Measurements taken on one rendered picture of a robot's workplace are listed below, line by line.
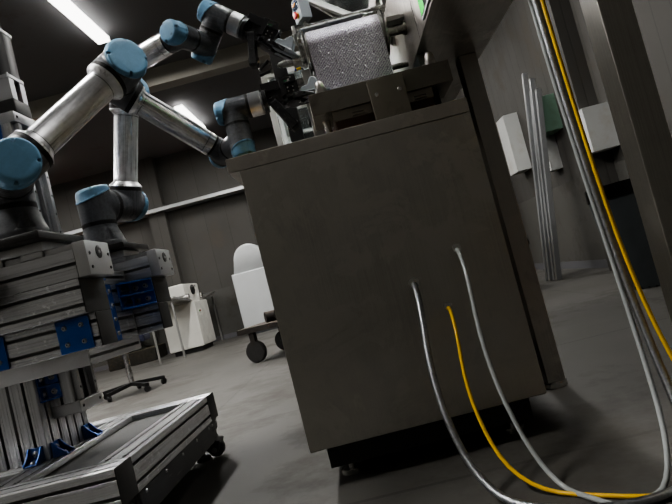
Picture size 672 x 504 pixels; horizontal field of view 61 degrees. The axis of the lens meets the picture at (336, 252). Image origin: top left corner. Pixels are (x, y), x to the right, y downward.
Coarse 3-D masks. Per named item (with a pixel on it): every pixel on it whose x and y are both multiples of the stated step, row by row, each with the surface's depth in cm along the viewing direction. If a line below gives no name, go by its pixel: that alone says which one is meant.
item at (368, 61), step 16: (352, 48) 178; (368, 48) 178; (384, 48) 178; (320, 64) 178; (336, 64) 178; (352, 64) 178; (368, 64) 178; (384, 64) 178; (320, 80) 178; (336, 80) 178; (352, 80) 178
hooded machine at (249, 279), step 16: (240, 256) 954; (256, 256) 953; (240, 272) 953; (256, 272) 948; (240, 288) 948; (256, 288) 947; (240, 304) 947; (256, 304) 946; (272, 304) 944; (256, 320) 945
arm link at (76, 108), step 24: (120, 48) 155; (96, 72) 153; (120, 72) 154; (144, 72) 159; (72, 96) 148; (96, 96) 151; (120, 96) 158; (48, 120) 144; (72, 120) 147; (0, 144) 134; (24, 144) 137; (48, 144) 143; (0, 168) 134; (24, 168) 136; (48, 168) 145; (0, 192) 141; (24, 192) 144
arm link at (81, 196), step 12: (84, 192) 196; (96, 192) 197; (108, 192) 201; (84, 204) 196; (96, 204) 196; (108, 204) 199; (120, 204) 204; (84, 216) 196; (96, 216) 195; (108, 216) 198; (120, 216) 206
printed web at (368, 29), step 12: (336, 24) 182; (348, 24) 180; (360, 24) 179; (372, 24) 179; (312, 36) 179; (324, 36) 179; (336, 36) 179; (348, 36) 179; (360, 36) 178; (372, 36) 178; (312, 48) 179; (324, 48) 179; (336, 48) 178
